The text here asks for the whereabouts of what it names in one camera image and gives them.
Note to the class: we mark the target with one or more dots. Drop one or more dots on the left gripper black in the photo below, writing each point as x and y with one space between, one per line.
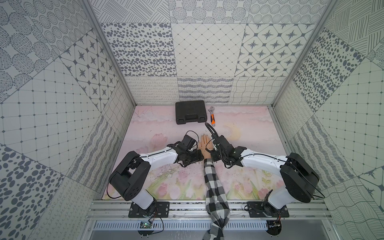
194 155

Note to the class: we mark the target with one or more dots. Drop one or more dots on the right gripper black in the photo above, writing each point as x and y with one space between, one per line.
214 158

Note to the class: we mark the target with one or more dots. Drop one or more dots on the mannequin hand with long nails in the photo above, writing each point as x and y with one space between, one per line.
206 146

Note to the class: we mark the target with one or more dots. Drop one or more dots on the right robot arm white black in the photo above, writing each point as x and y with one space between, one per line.
299 179

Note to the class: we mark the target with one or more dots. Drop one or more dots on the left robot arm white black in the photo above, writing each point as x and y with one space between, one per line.
130 175

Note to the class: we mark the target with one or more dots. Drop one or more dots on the black plastic tool case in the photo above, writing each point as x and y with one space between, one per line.
190 111

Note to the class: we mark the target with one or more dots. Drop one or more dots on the black white checkered sleeve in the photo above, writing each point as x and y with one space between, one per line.
216 202

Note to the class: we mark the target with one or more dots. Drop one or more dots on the left circuit board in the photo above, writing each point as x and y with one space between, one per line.
145 229

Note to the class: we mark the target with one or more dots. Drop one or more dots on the circuit board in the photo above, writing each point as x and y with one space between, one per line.
274 228
145 229

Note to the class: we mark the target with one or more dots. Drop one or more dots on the right circuit board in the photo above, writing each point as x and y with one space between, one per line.
274 228

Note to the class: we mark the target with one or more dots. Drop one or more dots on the orange handled adjustable wrench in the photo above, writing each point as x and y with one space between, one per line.
211 111

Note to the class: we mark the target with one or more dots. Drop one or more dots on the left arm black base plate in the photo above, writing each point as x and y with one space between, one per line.
156 209

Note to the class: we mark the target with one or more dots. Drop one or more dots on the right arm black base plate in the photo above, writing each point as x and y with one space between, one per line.
261 210

